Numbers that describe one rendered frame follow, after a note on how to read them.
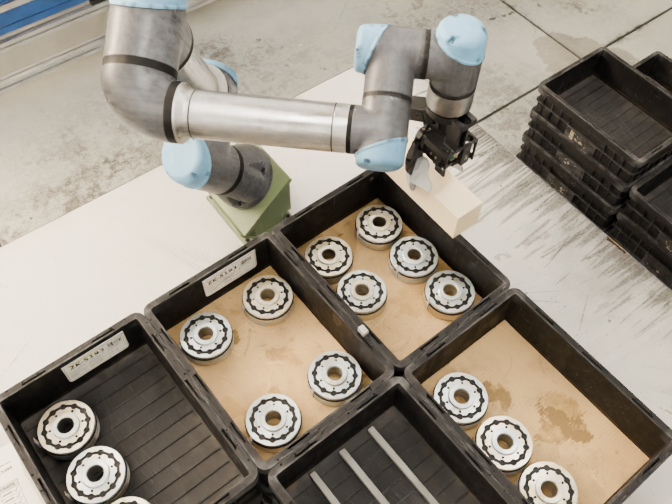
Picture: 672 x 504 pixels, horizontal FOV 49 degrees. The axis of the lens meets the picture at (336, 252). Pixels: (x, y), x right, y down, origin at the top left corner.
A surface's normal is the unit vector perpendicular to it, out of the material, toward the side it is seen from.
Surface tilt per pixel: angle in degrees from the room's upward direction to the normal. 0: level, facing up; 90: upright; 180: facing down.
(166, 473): 0
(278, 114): 26
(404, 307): 0
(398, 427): 0
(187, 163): 46
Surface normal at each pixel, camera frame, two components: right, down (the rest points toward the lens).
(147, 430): 0.02, -0.56
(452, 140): -0.80, 0.49
